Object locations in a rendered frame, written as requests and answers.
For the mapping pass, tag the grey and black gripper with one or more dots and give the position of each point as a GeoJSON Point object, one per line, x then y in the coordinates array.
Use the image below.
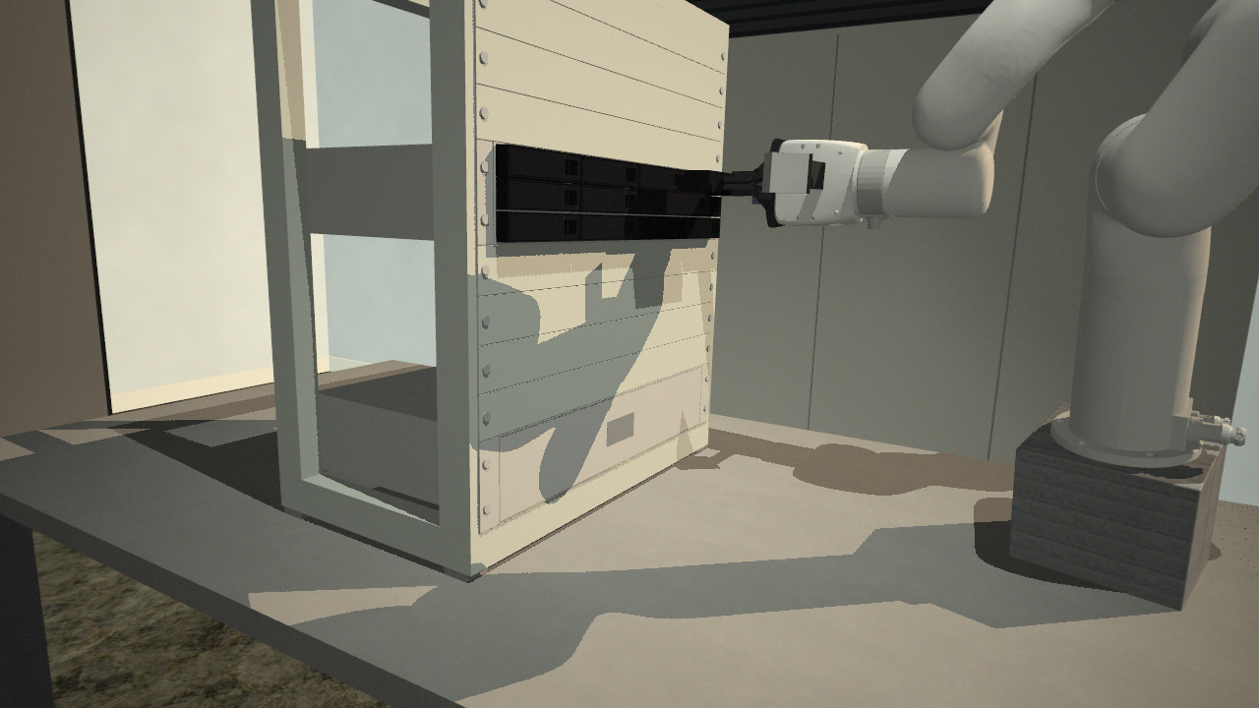
{"type": "Point", "coordinates": [835, 205]}

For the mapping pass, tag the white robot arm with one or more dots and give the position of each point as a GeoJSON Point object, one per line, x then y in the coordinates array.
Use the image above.
{"type": "Point", "coordinates": [1154, 181]}

